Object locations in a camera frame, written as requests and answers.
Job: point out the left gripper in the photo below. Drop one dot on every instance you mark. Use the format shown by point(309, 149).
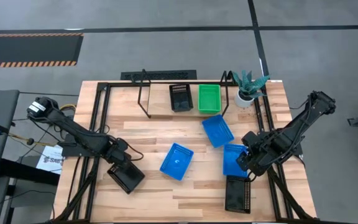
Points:
point(117, 152)

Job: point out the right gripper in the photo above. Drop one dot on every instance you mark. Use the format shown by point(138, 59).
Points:
point(258, 158)

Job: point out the blue slotted plastic basket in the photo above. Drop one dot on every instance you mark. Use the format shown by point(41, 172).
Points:
point(176, 161)
point(217, 130)
point(230, 161)

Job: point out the black slotted plastic basket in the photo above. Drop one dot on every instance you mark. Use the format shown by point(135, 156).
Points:
point(237, 194)
point(181, 99)
point(132, 180)

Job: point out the green slotted plastic basket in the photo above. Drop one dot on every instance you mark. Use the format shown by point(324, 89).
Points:
point(209, 99)

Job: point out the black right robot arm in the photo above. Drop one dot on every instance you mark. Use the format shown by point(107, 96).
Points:
point(291, 133)

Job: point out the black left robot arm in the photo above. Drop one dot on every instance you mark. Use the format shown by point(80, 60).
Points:
point(73, 130)

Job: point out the black-framed wooden shelf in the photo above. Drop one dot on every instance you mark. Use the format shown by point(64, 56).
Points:
point(160, 99)

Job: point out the white plant pot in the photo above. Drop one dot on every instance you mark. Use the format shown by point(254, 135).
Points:
point(242, 101)

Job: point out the white printed paper sheet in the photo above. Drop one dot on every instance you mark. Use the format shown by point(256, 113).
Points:
point(51, 158)

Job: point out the green snake plant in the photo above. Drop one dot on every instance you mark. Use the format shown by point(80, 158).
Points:
point(247, 85)

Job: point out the grey cart top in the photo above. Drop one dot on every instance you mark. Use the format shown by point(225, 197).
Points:
point(2, 105)

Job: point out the black hazard-striped floor mat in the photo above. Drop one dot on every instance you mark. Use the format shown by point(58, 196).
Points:
point(26, 48)

